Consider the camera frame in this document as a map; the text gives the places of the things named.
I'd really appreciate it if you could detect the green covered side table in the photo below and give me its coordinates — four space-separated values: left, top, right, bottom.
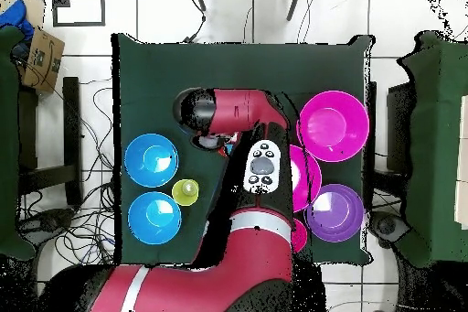
0 25 37 262
396 30 468 268

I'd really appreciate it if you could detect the large blue bowl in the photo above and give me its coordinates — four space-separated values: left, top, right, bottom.
123 133 180 188
127 191 183 246

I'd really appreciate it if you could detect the printed cardboard box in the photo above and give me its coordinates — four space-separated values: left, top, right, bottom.
20 27 66 94

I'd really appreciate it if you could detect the black pedestal foot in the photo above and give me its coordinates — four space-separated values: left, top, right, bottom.
19 208 76 242
368 210 410 247

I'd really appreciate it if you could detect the tangle of floor cables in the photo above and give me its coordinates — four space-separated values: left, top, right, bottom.
16 77 120 267

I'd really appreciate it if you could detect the yellow cup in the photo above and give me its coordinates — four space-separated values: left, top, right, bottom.
171 178 200 207

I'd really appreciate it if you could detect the black bench frame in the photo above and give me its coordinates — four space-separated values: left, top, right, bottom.
17 76 83 207
365 81 416 210

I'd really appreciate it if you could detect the dark green table cloth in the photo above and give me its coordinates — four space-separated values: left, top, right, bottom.
111 32 376 265

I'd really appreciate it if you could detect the black cable with plug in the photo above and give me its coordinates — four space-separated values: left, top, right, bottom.
182 0 207 44

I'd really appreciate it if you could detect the blue cloth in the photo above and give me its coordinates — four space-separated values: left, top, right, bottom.
0 0 36 42

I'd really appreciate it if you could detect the plain cardboard box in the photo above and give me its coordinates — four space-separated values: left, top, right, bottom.
0 0 47 29

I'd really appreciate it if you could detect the purple bowl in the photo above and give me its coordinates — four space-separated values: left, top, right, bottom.
305 183 366 243

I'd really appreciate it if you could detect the large pink bowl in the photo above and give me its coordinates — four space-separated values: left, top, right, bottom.
295 90 370 164
288 144 323 213

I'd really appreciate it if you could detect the small crimson bowl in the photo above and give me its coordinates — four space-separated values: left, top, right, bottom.
291 217 309 253

